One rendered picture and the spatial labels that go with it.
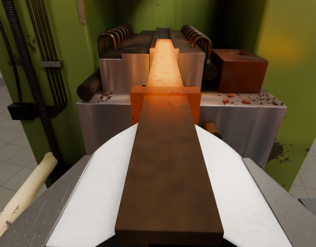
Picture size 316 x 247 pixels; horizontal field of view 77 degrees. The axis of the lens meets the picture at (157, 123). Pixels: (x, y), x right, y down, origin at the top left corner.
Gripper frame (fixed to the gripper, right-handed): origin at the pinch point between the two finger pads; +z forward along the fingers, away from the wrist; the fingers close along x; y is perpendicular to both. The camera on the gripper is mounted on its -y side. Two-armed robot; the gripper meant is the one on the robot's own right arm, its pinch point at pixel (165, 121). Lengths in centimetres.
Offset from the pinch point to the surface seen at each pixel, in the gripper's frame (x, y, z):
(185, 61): 4.1, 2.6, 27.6
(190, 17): 10, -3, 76
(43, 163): -37, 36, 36
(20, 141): -128, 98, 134
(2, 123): -167, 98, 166
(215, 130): 9.0, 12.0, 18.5
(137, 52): -4.9, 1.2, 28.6
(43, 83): -33, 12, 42
